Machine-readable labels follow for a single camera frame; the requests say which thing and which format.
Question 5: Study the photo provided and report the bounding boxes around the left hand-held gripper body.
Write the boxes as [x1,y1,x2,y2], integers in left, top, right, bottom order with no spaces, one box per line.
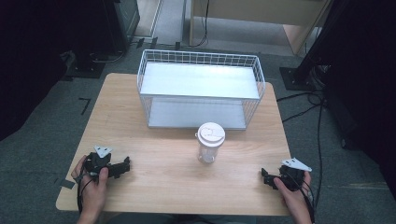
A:
[83,145,114,179]

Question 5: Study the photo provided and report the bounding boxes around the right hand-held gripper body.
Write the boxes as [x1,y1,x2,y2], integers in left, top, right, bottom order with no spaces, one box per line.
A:
[277,157,313,192]

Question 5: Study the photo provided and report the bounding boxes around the clear cup with white lid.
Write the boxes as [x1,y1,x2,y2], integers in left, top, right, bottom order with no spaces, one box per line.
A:
[194,121,227,165]

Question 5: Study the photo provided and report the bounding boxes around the white wire shelf rack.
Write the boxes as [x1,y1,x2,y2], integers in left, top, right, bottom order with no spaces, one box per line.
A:
[136,49,267,132]

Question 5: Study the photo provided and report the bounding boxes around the person's right hand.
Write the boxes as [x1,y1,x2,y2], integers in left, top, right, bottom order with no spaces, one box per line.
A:
[273,170,313,217]

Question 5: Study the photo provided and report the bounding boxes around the person's left hand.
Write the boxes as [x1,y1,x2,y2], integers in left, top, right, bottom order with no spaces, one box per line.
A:
[71,154,110,217]

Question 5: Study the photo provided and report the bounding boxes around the grey tape strip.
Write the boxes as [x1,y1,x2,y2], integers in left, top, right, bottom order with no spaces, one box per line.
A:
[60,178,77,190]

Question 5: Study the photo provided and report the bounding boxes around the black equipment stand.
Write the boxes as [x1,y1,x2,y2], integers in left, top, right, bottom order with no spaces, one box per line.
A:
[61,0,141,79]

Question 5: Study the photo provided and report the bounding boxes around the black curtain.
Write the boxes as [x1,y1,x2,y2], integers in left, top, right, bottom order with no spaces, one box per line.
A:
[0,0,78,143]
[295,0,396,200]

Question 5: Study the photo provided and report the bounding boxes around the light wooden cabinet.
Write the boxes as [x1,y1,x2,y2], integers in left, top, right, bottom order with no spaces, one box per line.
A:
[189,0,332,57]

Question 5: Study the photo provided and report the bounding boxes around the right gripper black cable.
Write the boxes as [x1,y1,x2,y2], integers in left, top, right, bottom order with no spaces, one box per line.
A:
[289,173,316,224]

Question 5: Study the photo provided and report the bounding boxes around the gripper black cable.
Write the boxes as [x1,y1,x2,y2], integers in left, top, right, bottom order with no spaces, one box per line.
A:
[76,173,95,216]
[289,173,316,224]

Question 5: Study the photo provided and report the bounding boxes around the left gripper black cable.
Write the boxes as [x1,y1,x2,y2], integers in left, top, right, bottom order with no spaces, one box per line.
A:
[76,173,95,216]

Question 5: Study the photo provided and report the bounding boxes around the black floor cable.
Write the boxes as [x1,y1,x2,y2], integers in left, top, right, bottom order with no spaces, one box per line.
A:
[276,89,327,209]

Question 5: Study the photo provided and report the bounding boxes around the black stand base plate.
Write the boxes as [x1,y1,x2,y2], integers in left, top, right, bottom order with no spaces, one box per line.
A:
[278,66,318,92]

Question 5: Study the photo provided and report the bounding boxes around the hanging black cable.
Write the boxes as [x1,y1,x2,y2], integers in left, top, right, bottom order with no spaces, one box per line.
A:
[190,0,210,49]

